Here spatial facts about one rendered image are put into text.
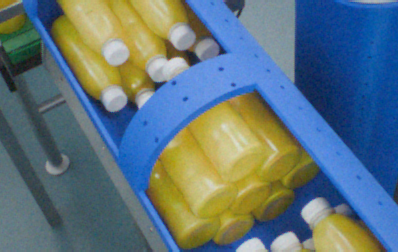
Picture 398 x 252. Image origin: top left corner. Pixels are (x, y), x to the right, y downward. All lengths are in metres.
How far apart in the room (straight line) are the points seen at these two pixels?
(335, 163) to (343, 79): 0.61
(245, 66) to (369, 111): 0.64
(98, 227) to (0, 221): 0.32
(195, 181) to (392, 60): 0.61
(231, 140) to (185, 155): 0.09
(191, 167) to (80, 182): 1.42
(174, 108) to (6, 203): 1.53
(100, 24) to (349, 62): 0.52
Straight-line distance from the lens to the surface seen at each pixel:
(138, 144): 0.98
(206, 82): 0.95
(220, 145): 0.95
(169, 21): 1.17
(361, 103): 1.55
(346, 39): 1.41
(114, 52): 1.16
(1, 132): 1.92
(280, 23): 2.70
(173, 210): 1.03
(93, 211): 2.32
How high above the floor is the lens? 1.98
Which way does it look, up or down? 55 degrees down
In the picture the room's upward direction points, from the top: 10 degrees counter-clockwise
